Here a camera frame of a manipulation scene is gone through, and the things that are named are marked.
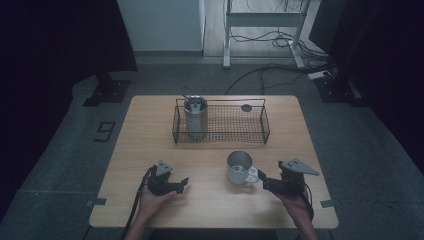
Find black wire basket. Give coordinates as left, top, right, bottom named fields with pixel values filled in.
left=171, top=97, right=271, bottom=145

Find white cabinet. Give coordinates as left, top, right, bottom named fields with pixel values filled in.
left=116, top=0, right=207, bottom=53

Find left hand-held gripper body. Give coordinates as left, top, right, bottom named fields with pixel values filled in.
left=146, top=159, right=178, bottom=197

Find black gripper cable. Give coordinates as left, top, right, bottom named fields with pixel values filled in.
left=301, top=182, right=315, bottom=222
left=120, top=165, right=158, bottom=240

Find silver metal mug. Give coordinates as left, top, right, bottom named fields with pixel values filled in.
left=226, top=150, right=261, bottom=186

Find person's left hand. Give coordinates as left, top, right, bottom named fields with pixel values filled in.
left=137, top=184, right=178, bottom=219

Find black stand base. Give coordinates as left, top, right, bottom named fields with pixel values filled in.
left=314, top=74, right=368, bottom=107
left=82, top=71, right=131, bottom=108

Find silver tumbler with straw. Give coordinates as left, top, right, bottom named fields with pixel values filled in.
left=181, top=94, right=209, bottom=141

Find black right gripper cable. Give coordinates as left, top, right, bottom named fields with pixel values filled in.
left=301, top=182, right=315, bottom=222

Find black floor cables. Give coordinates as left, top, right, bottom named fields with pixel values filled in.
left=225, top=0, right=338, bottom=96

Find black curtain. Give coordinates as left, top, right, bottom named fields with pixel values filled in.
left=0, top=0, right=139, bottom=214
left=308, top=0, right=424, bottom=168

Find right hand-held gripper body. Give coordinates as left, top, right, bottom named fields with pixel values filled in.
left=266, top=157, right=321, bottom=198

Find person's right hand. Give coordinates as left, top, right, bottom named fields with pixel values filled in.
left=273, top=189, right=315, bottom=224

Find white power strip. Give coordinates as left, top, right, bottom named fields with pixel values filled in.
left=307, top=69, right=332, bottom=81

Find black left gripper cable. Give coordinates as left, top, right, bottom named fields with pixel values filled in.
left=120, top=165, right=158, bottom=240

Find white desk frame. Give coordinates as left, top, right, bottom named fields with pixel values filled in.
left=222, top=0, right=312, bottom=70

